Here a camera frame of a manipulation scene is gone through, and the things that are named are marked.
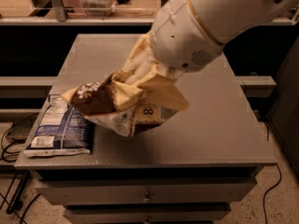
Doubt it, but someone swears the upper drawer knob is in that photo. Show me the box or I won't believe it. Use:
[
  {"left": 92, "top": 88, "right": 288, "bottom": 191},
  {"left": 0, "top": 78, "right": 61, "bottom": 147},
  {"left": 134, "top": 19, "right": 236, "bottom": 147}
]
[{"left": 143, "top": 191, "right": 152, "bottom": 203}]

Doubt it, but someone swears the blue chip bag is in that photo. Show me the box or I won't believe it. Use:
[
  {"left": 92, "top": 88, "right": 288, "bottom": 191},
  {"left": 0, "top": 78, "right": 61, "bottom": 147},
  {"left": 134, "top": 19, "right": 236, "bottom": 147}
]
[{"left": 23, "top": 94, "right": 94, "bottom": 157}]

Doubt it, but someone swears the black device on floor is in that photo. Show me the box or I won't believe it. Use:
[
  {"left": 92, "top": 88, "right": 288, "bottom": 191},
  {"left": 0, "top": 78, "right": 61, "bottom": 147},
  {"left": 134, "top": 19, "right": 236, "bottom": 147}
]
[{"left": 6, "top": 119, "right": 35, "bottom": 142}]

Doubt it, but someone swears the grey metal shelf rail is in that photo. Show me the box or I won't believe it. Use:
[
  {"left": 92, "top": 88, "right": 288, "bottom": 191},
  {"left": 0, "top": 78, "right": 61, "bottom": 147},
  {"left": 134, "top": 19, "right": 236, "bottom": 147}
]
[{"left": 0, "top": 0, "right": 288, "bottom": 26}]

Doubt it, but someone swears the black cable right floor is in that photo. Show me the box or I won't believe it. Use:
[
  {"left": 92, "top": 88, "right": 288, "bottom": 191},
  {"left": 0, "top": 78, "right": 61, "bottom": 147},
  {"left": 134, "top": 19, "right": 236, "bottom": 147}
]
[{"left": 255, "top": 110, "right": 283, "bottom": 224}]

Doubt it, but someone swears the grey drawer cabinet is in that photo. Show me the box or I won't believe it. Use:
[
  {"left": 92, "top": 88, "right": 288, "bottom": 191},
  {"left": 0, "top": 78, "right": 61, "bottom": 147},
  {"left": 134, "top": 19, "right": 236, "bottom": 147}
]
[{"left": 13, "top": 33, "right": 278, "bottom": 224}]

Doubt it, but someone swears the clear plastic container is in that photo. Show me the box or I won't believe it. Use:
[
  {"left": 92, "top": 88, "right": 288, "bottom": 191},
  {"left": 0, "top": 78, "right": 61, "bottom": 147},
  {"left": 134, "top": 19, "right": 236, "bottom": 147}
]
[{"left": 80, "top": 0, "right": 115, "bottom": 17}]

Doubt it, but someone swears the black cables left floor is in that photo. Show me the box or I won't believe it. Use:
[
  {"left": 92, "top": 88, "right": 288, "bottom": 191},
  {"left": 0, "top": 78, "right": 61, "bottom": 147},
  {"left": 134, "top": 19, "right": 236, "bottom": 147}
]
[{"left": 0, "top": 112, "right": 41, "bottom": 224}]

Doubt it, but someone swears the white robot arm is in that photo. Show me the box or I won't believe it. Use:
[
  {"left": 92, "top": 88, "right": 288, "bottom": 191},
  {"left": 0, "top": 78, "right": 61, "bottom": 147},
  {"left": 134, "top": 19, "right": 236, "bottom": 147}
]
[{"left": 112, "top": 0, "right": 299, "bottom": 111}]

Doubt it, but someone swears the brown sea salt chip bag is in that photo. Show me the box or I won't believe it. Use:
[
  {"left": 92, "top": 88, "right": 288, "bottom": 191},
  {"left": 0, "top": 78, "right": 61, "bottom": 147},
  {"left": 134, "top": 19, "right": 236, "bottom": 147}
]
[{"left": 62, "top": 78, "right": 177, "bottom": 137}]

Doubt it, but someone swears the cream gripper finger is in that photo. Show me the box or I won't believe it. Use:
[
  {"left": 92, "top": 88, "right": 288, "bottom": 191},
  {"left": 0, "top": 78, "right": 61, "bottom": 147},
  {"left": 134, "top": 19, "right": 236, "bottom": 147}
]
[
  {"left": 136, "top": 74, "right": 189, "bottom": 111},
  {"left": 111, "top": 71, "right": 143, "bottom": 111}
]

